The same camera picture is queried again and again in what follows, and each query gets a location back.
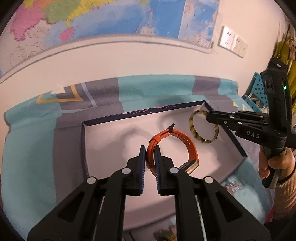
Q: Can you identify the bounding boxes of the tortoiseshell bangle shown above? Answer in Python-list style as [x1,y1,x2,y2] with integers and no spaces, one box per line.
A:
[189,110,219,144]

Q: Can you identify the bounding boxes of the orange smart watch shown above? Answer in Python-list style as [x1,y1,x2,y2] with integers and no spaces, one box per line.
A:
[146,124,199,176]

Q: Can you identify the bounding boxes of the right hand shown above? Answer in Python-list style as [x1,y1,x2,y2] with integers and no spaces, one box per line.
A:
[258,146,295,180]

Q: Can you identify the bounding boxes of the teal perforated stool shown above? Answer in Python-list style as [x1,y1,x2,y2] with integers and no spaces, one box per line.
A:
[242,72,268,113]

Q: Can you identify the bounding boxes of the dark blue shallow box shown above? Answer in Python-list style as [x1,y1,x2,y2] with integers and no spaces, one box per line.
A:
[84,101,246,230]

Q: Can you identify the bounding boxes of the teal grey bed sheet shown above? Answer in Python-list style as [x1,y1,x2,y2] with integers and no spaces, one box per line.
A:
[1,75,273,240]

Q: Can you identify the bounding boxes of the yellow hanging garment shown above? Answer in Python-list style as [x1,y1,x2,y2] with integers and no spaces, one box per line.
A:
[273,41,295,113]

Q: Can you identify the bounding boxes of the white wall socket panel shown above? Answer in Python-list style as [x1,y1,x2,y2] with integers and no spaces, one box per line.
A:
[218,26,248,58]

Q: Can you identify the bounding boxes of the colourful wall map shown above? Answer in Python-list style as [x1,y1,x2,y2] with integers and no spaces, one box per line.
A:
[1,1,219,74]

